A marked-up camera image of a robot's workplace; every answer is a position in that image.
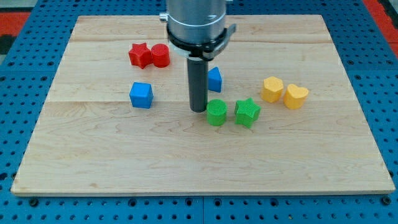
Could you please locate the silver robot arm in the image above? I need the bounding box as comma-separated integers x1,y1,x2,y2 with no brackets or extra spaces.
159,0,236,62

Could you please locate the yellow heart block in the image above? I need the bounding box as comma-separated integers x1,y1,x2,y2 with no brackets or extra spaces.
283,84,309,110

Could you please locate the green star block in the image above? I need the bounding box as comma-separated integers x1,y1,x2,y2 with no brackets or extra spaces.
234,98,261,128

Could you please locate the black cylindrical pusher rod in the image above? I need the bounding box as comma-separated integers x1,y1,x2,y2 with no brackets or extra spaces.
187,59,208,113

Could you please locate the blue triangle block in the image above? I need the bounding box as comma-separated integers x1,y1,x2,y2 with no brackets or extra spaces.
208,67,223,93

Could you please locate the wooden board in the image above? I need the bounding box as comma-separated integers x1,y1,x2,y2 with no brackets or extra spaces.
11,15,395,197

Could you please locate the green cylinder block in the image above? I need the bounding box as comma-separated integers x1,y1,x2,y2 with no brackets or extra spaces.
206,99,228,126

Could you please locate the red star block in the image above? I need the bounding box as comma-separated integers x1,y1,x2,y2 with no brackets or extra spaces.
129,43,152,69

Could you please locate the red cylinder block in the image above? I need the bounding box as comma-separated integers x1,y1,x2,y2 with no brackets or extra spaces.
151,44,170,68

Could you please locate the yellow hexagon block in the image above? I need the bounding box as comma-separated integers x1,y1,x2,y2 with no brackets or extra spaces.
261,77,284,103

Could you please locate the blue cube block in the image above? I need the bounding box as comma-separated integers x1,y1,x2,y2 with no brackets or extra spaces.
129,82,154,109

